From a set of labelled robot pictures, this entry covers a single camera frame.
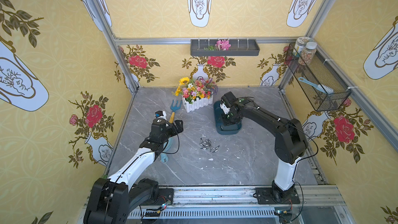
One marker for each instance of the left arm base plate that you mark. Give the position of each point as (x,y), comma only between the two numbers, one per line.
(165,195)

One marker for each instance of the flower pot white fence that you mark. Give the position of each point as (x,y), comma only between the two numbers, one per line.
(196,93)

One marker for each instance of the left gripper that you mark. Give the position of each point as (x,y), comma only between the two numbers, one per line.
(173,126)

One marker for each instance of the pink flower on shelf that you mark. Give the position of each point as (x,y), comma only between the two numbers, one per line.
(223,44)

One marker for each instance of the light blue dustpan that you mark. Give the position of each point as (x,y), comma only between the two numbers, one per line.
(167,146)

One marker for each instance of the teal plastic storage box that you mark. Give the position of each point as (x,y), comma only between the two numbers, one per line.
(221,127)

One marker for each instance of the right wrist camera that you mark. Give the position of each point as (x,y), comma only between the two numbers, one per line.
(225,109)

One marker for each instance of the dark wall shelf tray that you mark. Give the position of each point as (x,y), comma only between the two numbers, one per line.
(239,47)

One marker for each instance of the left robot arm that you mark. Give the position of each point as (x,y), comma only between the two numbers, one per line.
(113,198)

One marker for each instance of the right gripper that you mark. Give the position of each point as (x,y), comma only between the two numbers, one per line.
(225,115)

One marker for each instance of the blue yellow garden fork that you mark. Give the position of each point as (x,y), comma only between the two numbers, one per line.
(175,106)

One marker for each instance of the blue white brush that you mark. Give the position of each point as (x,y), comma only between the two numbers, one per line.
(322,88)

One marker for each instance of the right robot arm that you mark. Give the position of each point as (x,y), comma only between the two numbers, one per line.
(290,139)

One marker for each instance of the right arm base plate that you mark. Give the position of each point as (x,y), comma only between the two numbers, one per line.
(268,195)

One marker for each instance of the black wire mesh basket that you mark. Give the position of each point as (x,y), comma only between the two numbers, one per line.
(319,72)

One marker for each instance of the glass jar behind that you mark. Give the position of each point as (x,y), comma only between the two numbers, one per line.
(300,44)

